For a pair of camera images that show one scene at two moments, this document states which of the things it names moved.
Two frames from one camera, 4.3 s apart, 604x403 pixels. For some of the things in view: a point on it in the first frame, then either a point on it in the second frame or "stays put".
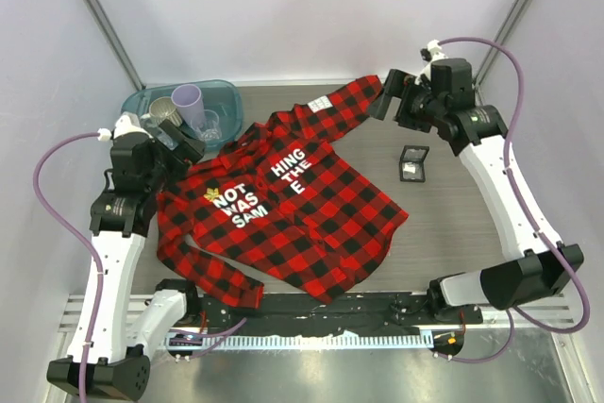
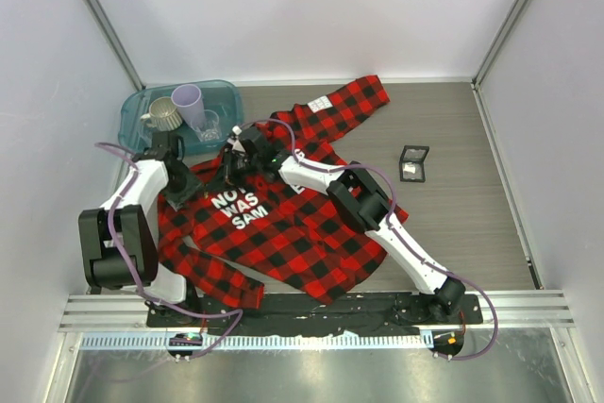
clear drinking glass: x=210 y=133 stays put
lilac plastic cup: x=187 y=99 stays put
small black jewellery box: x=411 y=164 stays put
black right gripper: x=403 y=86 to x=227 y=167
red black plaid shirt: x=278 y=203 stays put
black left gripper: x=189 y=151 to x=193 y=186
